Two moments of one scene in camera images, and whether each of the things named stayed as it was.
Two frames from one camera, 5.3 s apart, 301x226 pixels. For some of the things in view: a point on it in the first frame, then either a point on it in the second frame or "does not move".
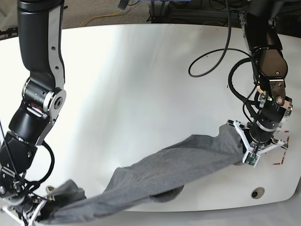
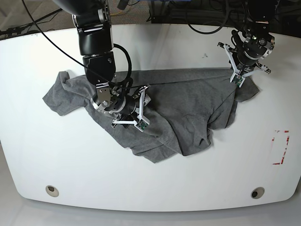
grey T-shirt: (163, 177) to (187, 106)
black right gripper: (22, 205) to (132, 105)
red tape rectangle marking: (284, 152) does not move
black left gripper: (259, 132) to (245, 63)
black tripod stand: (10, 32) does not move
